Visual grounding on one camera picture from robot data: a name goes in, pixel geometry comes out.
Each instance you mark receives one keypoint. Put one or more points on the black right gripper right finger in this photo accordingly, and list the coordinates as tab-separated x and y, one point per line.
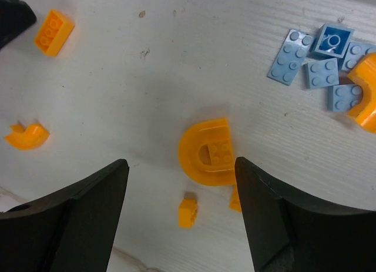
291	230

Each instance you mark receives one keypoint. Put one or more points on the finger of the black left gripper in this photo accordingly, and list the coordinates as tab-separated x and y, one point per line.
16	18

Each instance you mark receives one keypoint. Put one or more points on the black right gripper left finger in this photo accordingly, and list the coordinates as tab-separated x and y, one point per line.
72	229

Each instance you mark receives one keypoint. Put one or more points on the orange slope piece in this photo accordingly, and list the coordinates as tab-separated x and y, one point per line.
53	33

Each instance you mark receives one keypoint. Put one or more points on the orange small square piece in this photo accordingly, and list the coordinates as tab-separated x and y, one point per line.
235	200

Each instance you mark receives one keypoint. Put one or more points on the orange small round piece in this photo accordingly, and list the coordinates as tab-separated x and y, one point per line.
187	213

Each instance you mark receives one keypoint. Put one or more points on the orange curved piece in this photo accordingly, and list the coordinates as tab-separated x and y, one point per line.
31	137

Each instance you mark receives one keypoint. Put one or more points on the orange half-round lego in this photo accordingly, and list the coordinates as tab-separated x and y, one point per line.
206	153

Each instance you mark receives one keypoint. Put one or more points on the light blue square plate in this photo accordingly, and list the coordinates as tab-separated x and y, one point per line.
320	74
342	98

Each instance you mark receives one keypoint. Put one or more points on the orange quarter-arch lego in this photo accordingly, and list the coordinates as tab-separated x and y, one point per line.
363	75

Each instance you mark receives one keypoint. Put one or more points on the light blue lego plate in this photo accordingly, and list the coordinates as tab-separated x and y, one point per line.
290	56

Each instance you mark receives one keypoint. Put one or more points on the blue square lego plate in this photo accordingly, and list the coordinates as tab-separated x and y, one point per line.
332	41

